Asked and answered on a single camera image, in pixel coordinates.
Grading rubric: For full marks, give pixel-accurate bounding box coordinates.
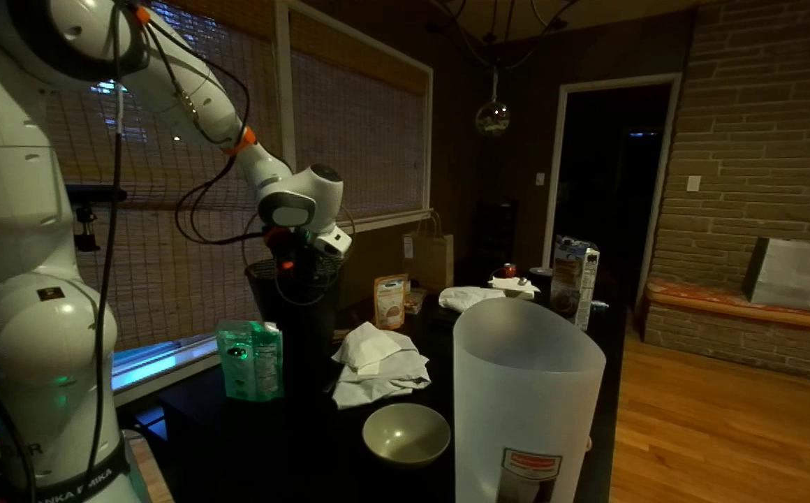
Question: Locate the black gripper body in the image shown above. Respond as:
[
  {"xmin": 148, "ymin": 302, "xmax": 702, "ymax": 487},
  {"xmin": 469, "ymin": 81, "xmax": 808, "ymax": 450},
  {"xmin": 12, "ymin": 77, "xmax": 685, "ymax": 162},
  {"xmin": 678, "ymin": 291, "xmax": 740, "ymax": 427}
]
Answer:
[{"xmin": 265, "ymin": 225, "xmax": 347, "ymax": 278}]

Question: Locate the wall light switch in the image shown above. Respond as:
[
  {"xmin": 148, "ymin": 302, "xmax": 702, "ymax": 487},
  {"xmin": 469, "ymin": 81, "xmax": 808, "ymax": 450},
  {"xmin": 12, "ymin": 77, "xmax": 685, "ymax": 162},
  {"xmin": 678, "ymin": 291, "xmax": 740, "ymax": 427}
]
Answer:
[{"xmin": 687, "ymin": 176, "xmax": 702, "ymax": 192}]

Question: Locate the white translucent bin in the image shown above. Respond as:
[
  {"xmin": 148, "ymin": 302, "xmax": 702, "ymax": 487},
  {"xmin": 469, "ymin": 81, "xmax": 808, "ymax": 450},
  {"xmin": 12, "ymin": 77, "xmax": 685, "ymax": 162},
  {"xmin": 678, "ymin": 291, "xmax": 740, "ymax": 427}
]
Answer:
[{"xmin": 453, "ymin": 299, "xmax": 606, "ymax": 503}]

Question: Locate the white framed board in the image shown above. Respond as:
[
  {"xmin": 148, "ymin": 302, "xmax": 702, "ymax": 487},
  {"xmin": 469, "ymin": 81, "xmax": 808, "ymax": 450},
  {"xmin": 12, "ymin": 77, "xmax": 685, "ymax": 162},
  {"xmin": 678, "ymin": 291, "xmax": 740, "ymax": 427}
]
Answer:
[{"xmin": 740, "ymin": 238, "xmax": 810, "ymax": 311}]

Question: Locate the green plastic package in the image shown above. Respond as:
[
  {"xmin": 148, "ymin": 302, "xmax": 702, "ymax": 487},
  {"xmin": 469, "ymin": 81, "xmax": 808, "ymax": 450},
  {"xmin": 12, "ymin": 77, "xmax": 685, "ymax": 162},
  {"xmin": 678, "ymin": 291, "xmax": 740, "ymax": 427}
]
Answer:
[{"xmin": 219, "ymin": 318, "xmax": 284, "ymax": 403}]

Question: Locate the small grey bowl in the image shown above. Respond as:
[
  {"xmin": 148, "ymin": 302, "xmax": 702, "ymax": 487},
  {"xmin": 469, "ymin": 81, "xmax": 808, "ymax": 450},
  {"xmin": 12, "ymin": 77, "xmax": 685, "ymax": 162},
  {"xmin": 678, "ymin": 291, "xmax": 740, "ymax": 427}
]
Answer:
[{"xmin": 360, "ymin": 403, "xmax": 453, "ymax": 466}]

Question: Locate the white crumpled cloth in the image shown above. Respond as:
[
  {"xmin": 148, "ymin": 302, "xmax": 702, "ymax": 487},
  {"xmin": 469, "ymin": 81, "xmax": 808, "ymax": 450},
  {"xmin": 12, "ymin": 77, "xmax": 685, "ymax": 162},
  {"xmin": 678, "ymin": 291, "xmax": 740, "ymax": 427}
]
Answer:
[{"xmin": 333, "ymin": 322, "xmax": 430, "ymax": 407}]

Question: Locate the hanging glass globe lamp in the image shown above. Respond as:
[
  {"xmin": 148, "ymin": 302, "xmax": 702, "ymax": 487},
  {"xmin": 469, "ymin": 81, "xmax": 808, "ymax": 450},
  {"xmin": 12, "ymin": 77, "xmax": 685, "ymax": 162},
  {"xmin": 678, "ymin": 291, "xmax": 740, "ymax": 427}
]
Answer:
[{"xmin": 476, "ymin": 73, "xmax": 512, "ymax": 136}]

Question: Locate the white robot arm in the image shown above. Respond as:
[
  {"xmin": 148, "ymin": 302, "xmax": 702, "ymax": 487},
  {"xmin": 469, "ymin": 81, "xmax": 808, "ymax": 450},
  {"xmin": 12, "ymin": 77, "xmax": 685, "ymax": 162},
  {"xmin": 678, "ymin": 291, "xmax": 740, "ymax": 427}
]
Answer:
[{"xmin": 0, "ymin": 0, "xmax": 351, "ymax": 503}]

